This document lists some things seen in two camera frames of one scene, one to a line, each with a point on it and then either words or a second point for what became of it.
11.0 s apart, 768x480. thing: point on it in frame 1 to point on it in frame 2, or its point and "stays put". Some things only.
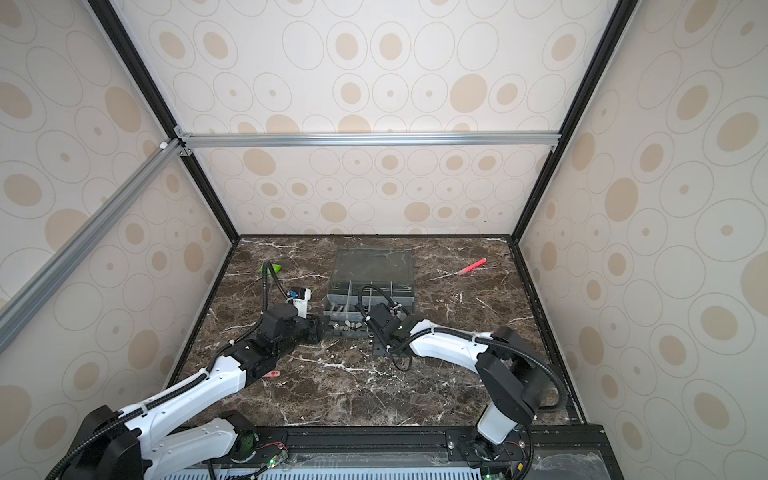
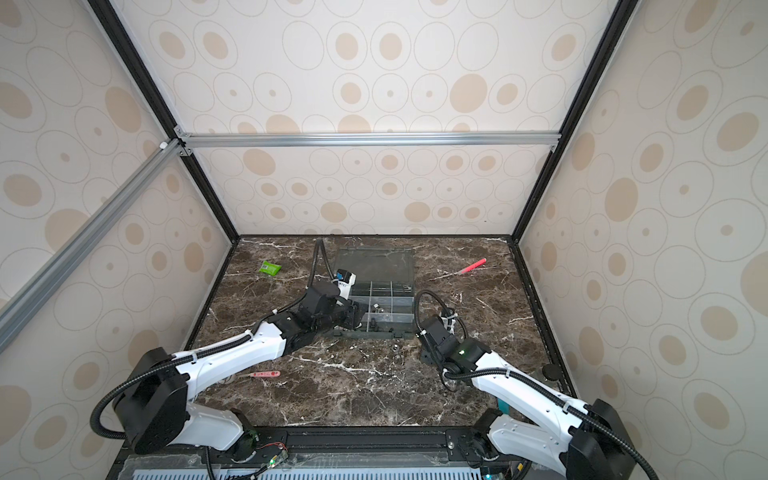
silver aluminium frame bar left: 26,301 stays put
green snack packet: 276,269 stays put
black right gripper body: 379,346 to 426,359
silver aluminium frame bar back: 370,140 stays put
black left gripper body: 309,332 to 347,317
